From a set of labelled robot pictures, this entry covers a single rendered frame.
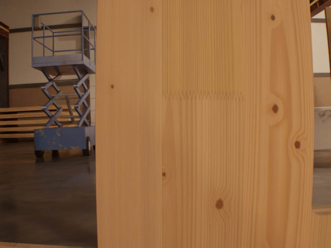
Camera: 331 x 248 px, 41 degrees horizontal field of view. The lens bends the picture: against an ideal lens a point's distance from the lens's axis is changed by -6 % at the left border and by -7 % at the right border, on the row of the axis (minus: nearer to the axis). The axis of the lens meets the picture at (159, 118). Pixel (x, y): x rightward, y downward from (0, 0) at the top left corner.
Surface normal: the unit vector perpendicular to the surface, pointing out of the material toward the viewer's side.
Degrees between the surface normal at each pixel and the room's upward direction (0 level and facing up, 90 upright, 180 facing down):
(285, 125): 90
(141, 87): 90
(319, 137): 90
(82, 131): 90
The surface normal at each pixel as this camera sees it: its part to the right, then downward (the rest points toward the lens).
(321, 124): -0.55, 0.03
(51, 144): 0.01, 0.00
